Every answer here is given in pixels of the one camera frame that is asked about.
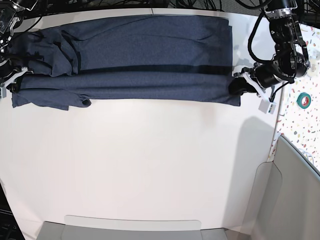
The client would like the green tape roll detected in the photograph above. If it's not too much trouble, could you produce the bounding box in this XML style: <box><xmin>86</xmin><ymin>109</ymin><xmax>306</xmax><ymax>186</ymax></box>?
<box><xmin>296</xmin><ymin>92</ymin><xmax>312</xmax><ymax>109</ymax></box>

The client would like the grey bin front edge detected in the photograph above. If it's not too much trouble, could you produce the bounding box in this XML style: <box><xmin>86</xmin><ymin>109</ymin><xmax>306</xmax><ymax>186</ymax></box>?
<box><xmin>37</xmin><ymin>215</ymin><xmax>227</xmax><ymax>240</ymax></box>

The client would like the terrazzo patterned side board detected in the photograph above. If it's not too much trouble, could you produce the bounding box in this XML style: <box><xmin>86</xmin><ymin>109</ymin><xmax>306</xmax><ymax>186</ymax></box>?
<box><xmin>268</xmin><ymin>24</ymin><xmax>320</xmax><ymax>169</ymax></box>

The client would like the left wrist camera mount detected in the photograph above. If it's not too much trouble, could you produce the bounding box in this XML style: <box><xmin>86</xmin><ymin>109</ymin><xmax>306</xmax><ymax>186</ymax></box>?
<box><xmin>233</xmin><ymin>71</ymin><xmax>277</xmax><ymax>114</ymax></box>

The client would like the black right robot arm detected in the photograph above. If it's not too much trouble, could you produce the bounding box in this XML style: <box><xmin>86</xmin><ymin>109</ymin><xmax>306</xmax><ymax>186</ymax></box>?
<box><xmin>0</xmin><ymin>0</ymin><xmax>38</xmax><ymax>99</ymax></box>

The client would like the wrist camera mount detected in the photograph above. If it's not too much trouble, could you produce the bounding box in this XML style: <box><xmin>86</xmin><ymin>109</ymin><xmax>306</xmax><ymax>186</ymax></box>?
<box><xmin>0</xmin><ymin>67</ymin><xmax>33</xmax><ymax>99</ymax></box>
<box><xmin>233</xmin><ymin>71</ymin><xmax>277</xmax><ymax>114</ymax></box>

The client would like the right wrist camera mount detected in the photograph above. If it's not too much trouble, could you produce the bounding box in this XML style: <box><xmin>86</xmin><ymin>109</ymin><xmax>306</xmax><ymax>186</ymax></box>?
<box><xmin>0</xmin><ymin>67</ymin><xmax>33</xmax><ymax>99</ymax></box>

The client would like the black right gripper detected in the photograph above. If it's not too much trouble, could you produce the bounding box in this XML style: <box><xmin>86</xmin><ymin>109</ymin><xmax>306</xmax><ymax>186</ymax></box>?
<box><xmin>0</xmin><ymin>59</ymin><xmax>23</xmax><ymax>93</ymax></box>

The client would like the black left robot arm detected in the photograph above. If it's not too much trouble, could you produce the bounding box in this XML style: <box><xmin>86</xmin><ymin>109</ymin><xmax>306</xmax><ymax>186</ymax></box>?
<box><xmin>228</xmin><ymin>0</ymin><xmax>310</xmax><ymax>96</ymax></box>

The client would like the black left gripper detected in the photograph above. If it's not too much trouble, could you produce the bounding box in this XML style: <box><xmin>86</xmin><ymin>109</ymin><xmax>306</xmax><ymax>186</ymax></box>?
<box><xmin>228</xmin><ymin>62</ymin><xmax>283</xmax><ymax>96</ymax></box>

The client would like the dark blue t-shirt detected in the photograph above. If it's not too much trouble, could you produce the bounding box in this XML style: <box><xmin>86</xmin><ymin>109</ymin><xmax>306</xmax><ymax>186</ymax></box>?
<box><xmin>8</xmin><ymin>15</ymin><xmax>241</xmax><ymax>111</ymax></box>

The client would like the clear tape spool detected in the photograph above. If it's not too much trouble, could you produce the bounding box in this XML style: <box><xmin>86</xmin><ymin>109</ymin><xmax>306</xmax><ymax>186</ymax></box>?
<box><xmin>307</xmin><ymin>49</ymin><xmax>320</xmax><ymax>78</ymax></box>

